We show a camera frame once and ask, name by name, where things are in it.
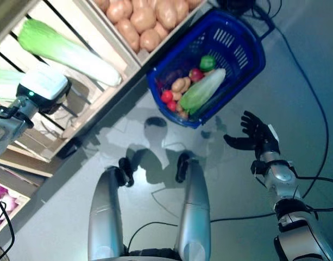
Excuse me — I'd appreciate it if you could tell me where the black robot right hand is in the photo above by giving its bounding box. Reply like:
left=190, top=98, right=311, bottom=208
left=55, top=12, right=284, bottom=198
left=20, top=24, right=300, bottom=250
left=223, top=110, right=281, bottom=161

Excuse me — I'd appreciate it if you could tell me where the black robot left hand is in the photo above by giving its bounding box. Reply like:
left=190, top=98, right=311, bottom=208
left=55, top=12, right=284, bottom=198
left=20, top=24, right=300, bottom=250
left=40, top=80, right=73, bottom=115

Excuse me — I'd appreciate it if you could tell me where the blue plastic shopping basket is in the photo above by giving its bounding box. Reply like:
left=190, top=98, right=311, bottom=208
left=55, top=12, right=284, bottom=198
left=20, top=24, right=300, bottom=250
left=146, top=7, right=266, bottom=129

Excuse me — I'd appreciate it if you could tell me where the wooden crate with white slats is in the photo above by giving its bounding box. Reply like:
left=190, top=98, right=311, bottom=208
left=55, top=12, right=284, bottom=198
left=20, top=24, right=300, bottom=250
left=0, top=0, right=147, bottom=141

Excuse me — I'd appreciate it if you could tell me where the black shelf foot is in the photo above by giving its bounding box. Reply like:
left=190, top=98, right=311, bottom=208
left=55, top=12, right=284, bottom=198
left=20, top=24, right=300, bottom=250
left=56, top=137, right=80, bottom=160

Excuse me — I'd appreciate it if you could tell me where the black robot right foot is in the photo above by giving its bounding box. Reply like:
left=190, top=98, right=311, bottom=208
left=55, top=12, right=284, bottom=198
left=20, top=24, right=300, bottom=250
left=175, top=152, right=192, bottom=183

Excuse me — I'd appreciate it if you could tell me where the black robot foot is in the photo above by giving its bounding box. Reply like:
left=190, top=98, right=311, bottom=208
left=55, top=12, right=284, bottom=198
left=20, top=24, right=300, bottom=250
left=118, top=157, right=135, bottom=188
left=175, top=152, right=192, bottom=183

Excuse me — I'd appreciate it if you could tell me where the reddish apple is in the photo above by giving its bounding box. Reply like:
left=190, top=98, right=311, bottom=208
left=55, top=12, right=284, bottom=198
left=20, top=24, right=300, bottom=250
left=189, top=67, right=205, bottom=82

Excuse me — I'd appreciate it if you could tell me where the bright green bell pepper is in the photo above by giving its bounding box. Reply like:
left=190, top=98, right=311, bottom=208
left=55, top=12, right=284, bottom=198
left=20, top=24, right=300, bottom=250
left=199, top=55, right=217, bottom=72

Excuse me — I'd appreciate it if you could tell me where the wooden potato crate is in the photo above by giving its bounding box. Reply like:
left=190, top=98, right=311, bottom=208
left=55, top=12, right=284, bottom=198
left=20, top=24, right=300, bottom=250
left=81, top=0, right=209, bottom=67

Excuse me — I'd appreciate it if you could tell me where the silver robot right leg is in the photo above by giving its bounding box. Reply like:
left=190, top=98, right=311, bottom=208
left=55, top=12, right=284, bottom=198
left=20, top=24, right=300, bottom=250
left=173, top=159, right=212, bottom=261

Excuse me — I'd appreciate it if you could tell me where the silver robot leg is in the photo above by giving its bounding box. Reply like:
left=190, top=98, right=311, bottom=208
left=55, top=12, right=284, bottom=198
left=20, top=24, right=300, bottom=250
left=87, top=165, right=125, bottom=261
left=173, top=159, right=212, bottom=261

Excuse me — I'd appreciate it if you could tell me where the black robot left foot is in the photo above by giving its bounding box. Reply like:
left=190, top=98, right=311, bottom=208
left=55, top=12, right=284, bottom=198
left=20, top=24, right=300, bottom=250
left=118, top=157, right=135, bottom=188

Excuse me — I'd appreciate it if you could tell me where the wooden onion crate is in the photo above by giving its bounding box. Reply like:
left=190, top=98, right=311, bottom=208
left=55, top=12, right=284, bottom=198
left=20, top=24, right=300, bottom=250
left=0, top=178, right=31, bottom=240

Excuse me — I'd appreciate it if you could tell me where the dark purple eggplant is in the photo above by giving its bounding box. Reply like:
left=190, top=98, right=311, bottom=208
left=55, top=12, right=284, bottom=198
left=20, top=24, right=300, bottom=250
left=162, top=69, right=185, bottom=84

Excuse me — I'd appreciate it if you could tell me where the silver robot left leg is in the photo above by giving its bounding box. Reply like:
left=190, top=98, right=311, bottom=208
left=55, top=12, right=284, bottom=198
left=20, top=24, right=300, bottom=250
left=87, top=165, right=125, bottom=261

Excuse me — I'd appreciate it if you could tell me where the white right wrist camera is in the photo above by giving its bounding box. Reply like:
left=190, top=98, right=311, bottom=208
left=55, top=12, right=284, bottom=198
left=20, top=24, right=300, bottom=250
left=266, top=122, right=281, bottom=146

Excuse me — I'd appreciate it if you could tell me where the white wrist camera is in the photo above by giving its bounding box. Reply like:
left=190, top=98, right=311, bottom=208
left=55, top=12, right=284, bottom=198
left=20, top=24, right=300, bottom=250
left=266, top=122, right=281, bottom=146
left=16, top=68, right=72, bottom=110

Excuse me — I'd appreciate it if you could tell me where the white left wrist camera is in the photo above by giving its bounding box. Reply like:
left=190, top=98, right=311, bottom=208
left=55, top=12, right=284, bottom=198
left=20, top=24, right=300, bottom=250
left=16, top=68, right=72, bottom=110

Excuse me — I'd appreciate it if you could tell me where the long black floor cable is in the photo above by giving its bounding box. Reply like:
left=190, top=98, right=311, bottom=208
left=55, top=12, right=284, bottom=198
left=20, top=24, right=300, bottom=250
left=252, top=5, right=330, bottom=199

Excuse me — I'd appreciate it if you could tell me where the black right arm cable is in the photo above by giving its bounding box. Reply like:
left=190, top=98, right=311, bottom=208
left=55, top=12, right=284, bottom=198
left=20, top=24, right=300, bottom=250
left=293, top=176, right=333, bottom=218

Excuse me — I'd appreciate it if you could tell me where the thin black floor cable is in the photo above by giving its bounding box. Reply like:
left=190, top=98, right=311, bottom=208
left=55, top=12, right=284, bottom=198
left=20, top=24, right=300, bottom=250
left=128, top=212, right=277, bottom=245

